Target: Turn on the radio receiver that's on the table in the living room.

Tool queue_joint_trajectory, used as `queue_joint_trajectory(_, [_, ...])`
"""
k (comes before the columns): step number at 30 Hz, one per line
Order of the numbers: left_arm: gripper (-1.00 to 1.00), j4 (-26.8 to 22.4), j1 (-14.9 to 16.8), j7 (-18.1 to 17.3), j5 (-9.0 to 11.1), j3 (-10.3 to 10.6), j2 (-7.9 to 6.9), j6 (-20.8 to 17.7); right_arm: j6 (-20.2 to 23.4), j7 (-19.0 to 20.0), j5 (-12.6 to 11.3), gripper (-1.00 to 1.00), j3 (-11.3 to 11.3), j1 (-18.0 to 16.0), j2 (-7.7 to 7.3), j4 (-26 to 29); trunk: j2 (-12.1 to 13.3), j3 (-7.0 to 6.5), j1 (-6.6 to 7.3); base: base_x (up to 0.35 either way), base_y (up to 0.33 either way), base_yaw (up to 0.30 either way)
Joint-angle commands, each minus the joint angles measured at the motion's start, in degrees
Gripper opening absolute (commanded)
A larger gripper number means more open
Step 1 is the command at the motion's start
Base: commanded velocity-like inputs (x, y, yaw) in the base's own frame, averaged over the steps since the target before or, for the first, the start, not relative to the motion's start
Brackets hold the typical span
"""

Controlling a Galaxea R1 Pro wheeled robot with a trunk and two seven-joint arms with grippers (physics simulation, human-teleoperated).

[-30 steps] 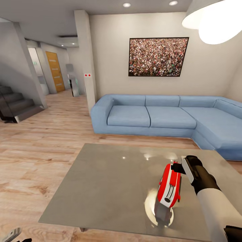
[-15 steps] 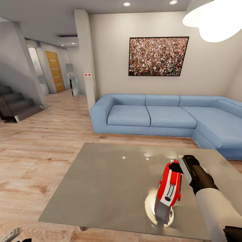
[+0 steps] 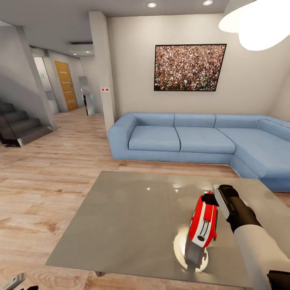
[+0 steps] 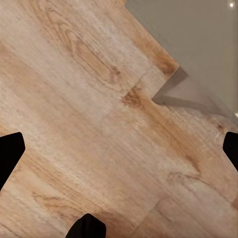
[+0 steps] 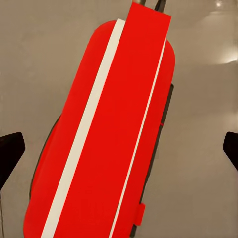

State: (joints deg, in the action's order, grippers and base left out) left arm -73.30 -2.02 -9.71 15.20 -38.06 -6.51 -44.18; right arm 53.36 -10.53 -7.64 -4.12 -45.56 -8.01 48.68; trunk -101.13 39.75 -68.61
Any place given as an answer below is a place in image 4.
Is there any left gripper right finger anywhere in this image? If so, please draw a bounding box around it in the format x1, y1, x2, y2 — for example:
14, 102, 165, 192
223, 131, 238, 171

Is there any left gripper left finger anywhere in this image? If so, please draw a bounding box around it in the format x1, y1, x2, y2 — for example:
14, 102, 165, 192
0, 132, 25, 191

